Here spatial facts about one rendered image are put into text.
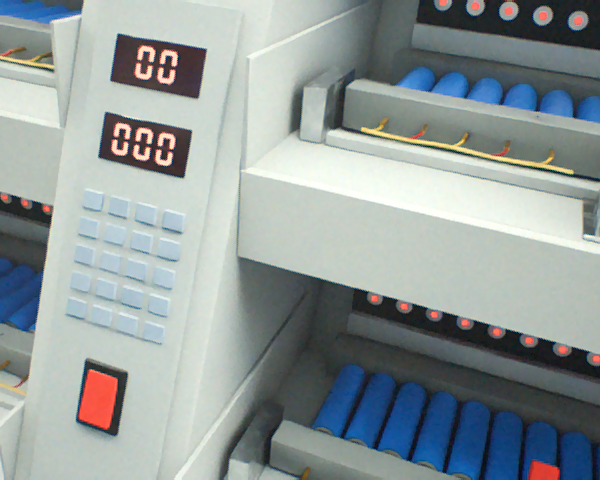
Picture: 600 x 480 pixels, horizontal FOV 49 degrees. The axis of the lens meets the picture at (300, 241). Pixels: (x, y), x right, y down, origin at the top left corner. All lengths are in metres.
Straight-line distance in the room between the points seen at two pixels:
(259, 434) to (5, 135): 0.21
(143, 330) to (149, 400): 0.03
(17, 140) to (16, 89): 0.05
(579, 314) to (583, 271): 0.02
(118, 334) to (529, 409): 0.26
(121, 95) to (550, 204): 0.20
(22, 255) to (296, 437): 0.28
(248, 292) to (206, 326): 0.04
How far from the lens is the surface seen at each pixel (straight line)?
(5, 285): 0.54
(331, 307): 0.50
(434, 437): 0.41
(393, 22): 0.49
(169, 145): 0.31
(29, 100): 0.39
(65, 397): 0.36
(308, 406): 0.44
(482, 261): 0.28
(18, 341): 0.47
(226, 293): 0.32
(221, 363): 0.34
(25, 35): 0.45
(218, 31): 0.30
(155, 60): 0.31
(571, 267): 0.28
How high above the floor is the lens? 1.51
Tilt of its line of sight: 9 degrees down
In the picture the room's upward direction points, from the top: 12 degrees clockwise
